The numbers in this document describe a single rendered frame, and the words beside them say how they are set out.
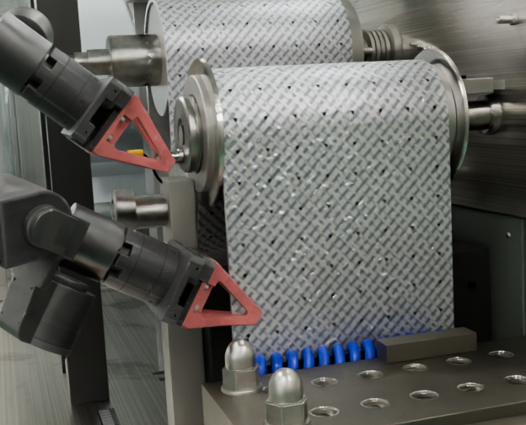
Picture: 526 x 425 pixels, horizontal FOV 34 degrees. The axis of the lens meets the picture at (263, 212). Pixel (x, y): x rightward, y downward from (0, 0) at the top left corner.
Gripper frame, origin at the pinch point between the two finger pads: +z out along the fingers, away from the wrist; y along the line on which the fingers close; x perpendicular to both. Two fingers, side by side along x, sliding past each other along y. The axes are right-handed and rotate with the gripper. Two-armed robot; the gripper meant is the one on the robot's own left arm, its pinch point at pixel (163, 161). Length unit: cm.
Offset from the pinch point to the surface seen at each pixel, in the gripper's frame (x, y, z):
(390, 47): 31.5, -22.3, 20.7
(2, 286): -32, -97, 7
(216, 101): 6.9, 6.2, -0.4
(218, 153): 3.1, 6.4, 2.5
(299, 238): 1.3, 6.0, 13.9
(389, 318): 0.1, 6.2, 26.8
